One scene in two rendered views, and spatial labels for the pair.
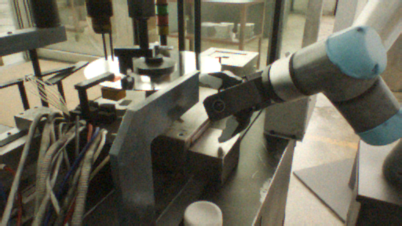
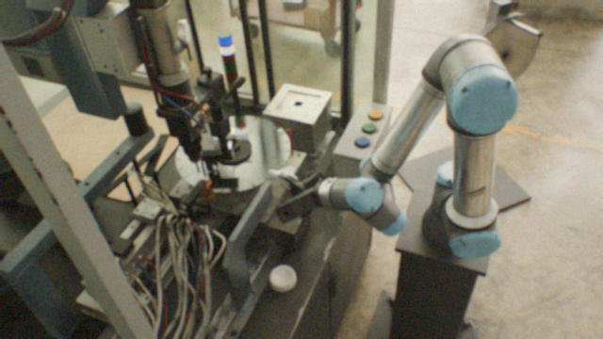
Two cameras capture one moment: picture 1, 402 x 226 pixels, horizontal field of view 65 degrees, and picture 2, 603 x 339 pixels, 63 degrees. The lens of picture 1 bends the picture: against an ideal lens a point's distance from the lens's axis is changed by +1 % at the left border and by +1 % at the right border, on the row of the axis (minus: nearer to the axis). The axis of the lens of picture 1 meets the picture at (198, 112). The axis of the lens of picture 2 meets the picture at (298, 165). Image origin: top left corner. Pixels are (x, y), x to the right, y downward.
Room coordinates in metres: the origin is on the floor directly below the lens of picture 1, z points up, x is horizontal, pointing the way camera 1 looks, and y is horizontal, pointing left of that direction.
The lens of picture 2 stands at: (-0.33, -0.08, 1.88)
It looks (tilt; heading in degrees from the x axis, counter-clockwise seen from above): 43 degrees down; 0
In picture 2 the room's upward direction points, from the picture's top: 5 degrees counter-clockwise
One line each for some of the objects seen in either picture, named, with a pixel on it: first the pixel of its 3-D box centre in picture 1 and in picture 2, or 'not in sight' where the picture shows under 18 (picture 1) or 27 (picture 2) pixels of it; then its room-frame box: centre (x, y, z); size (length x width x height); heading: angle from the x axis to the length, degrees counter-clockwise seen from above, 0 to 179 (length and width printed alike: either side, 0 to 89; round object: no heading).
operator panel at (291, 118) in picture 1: (295, 95); (364, 146); (0.86, -0.29, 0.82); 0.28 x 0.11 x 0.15; 154
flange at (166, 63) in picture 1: (154, 60); (232, 147); (0.75, 0.11, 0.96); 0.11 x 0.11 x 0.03
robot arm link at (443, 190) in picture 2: not in sight; (457, 188); (0.56, -0.49, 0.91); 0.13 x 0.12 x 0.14; 177
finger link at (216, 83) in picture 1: (216, 77); (285, 172); (0.62, -0.04, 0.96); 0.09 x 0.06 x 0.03; 43
